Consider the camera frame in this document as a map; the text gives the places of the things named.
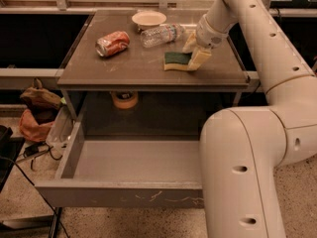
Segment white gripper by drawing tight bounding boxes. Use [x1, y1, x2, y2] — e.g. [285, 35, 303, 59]
[182, 14, 228, 71]

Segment green and yellow sponge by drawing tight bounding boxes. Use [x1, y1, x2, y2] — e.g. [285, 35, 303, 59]
[163, 52, 191, 70]

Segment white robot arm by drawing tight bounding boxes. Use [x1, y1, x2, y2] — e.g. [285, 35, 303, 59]
[185, 0, 317, 238]

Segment grey open top drawer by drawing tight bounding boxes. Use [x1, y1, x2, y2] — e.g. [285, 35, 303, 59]
[35, 92, 212, 210]

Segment clear plastic water bottle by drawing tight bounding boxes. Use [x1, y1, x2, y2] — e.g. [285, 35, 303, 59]
[140, 24, 185, 48]

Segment white bowl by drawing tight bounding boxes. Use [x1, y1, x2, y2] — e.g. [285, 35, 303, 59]
[132, 11, 166, 30]

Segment crushed orange soda can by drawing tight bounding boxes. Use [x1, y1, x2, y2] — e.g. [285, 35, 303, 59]
[95, 31, 130, 58]

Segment grey cabinet table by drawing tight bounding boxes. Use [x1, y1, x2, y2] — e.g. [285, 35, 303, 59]
[56, 9, 251, 121]

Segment roll of masking tape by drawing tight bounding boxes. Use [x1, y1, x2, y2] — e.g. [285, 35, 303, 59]
[111, 91, 139, 109]

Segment clear plastic bag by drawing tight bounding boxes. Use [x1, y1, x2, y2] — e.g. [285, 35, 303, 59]
[46, 106, 73, 153]

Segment orange cloth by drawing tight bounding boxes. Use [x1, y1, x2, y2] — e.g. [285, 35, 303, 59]
[19, 109, 53, 142]

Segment black object at left edge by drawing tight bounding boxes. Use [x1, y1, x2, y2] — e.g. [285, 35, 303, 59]
[0, 125, 25, 192]

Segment black cable on floor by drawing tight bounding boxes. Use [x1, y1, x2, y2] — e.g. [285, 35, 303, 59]
[0, 142, 71, 238]

